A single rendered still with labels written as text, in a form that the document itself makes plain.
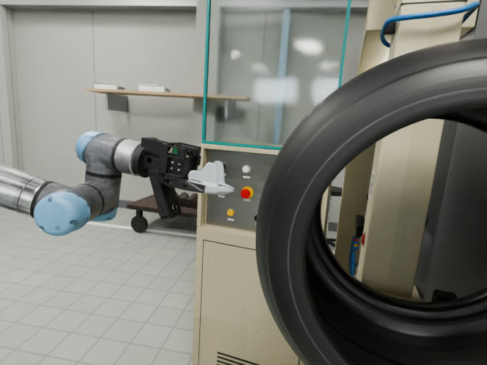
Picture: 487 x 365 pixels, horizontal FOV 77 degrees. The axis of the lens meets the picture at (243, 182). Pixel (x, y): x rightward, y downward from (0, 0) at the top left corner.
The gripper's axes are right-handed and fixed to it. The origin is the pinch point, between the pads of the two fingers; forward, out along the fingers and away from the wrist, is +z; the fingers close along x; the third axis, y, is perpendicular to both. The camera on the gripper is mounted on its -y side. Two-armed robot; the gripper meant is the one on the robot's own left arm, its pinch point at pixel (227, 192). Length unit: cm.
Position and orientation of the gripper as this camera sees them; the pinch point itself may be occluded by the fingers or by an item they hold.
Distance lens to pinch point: 60.1
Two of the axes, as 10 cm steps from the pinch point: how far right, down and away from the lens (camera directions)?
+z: 9.3, 2.4, -2.7
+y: 1.8, -9.6, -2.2
